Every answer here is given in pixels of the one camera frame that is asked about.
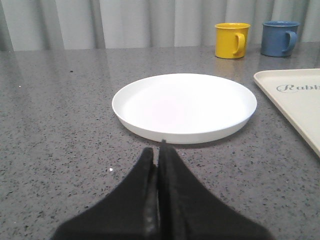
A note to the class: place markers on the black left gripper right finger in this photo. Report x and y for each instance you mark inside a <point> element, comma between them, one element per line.
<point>188,211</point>

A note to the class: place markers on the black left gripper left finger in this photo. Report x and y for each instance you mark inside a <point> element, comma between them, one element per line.
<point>129,212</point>

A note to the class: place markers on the white round plate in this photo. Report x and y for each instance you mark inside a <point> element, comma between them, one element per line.
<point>184,108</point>

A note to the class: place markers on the cream rabbit serving tray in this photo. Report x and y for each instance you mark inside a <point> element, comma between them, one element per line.
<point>296,93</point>

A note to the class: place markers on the yellow enamel mug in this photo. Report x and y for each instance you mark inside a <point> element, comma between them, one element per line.
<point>231,40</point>

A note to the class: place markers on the blue enamel mug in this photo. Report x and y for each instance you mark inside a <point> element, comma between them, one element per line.
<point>279,38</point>

